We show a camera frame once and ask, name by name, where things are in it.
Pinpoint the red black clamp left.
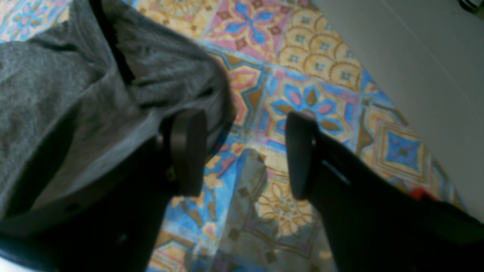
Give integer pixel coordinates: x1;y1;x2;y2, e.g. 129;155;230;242
410;188;438;201

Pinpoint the patterned tablecloth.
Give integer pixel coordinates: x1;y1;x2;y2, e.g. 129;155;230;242
0;0;465;272

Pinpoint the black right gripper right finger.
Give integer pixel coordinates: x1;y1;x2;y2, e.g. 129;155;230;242
285;111;484;272

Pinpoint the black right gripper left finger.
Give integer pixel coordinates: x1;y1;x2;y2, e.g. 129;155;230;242
1;110;207;272

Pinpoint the grey t-shirt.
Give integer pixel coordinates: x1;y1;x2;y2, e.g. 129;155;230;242
1;0;232;218

